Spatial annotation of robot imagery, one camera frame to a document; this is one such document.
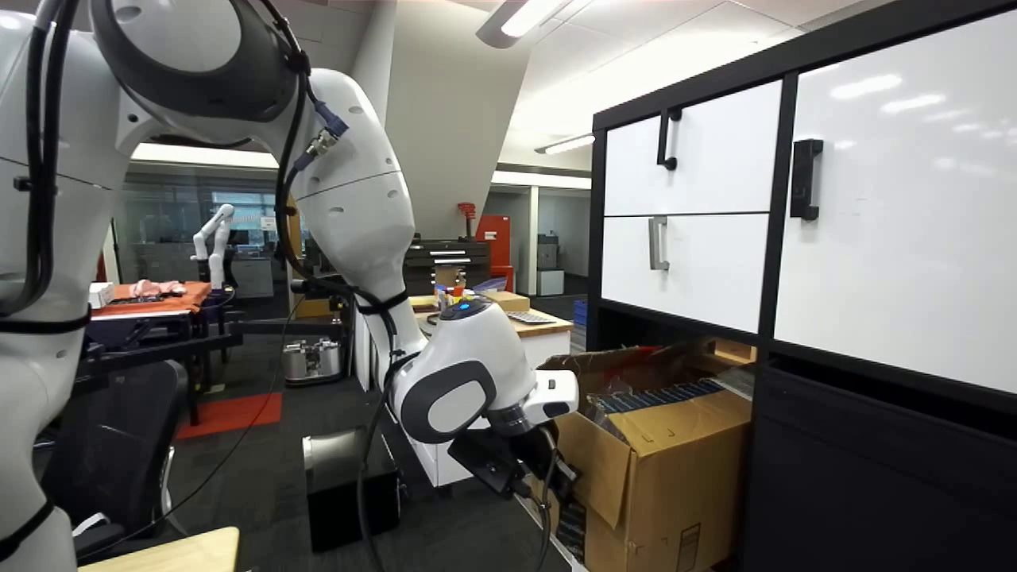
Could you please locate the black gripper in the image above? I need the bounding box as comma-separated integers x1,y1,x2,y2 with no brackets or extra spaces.
449,404,582,509

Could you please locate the brown cardboard box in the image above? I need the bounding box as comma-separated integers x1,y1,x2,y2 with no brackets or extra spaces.
529,338,759,572

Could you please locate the black box on floor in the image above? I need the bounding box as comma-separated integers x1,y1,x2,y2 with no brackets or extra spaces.
299,427,406,555

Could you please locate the black shelf cabinet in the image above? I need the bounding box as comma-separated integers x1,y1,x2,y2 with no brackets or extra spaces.
586,0,1017,572

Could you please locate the black keyboards stack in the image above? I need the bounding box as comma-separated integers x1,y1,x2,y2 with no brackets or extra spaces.
586,379,727,427

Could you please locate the black printer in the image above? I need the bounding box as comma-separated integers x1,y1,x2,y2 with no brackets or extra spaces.
404,236,492,300

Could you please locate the steel pot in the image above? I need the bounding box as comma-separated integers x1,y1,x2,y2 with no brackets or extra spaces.
277,338,345,387

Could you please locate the red floor mat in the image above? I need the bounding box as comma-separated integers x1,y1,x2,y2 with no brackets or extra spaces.
172,387,289,444

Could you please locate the light wooden table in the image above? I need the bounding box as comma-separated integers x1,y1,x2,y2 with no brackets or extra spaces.
76,524,244,572

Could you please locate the table with orange top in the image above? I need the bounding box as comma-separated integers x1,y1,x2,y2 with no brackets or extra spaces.
84,276,237,374

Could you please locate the black office chair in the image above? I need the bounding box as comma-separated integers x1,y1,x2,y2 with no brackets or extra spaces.
37,355,191,537

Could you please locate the ceiling lamp fixture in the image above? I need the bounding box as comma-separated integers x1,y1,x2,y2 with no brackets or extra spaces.
472,0,582,51

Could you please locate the white drawer with silver handle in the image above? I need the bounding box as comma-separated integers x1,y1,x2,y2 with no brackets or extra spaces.
597,213,775,338

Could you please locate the white drawer with black handle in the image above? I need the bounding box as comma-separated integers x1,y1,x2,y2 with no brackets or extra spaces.
600,81,785,220

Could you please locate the white cabinet door black handle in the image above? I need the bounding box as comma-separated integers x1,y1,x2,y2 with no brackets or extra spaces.
771,6,1017,399

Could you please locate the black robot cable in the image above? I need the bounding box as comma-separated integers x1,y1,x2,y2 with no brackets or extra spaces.
0,0,83,322

